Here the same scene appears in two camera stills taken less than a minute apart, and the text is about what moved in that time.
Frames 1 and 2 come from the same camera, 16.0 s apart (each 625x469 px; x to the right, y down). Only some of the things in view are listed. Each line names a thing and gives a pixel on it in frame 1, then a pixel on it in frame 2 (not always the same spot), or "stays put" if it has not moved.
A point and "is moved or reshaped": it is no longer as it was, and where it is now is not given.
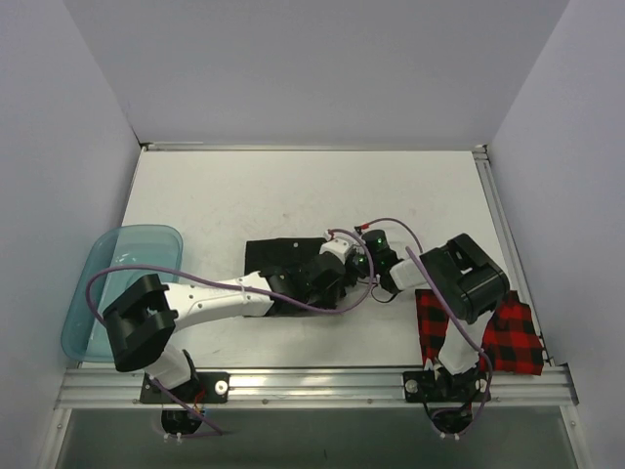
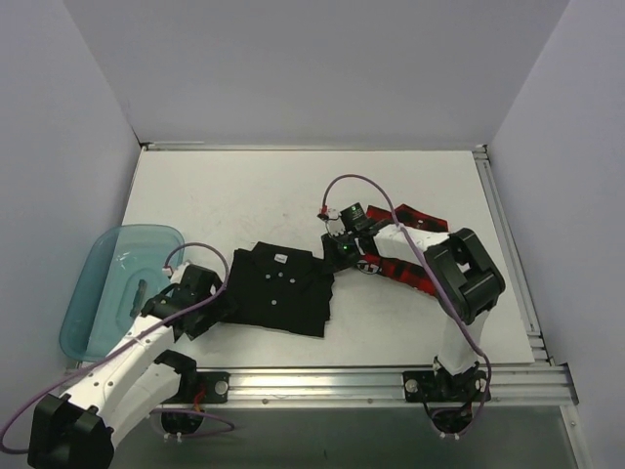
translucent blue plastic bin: (124, 255) stays put
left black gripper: (335, 291) -> (215, 303)
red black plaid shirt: (510, 345) -> (411, 219)
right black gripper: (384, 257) -> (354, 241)
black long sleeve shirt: (282, 261) is moved or reshaped
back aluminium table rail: (312, 147) stays put
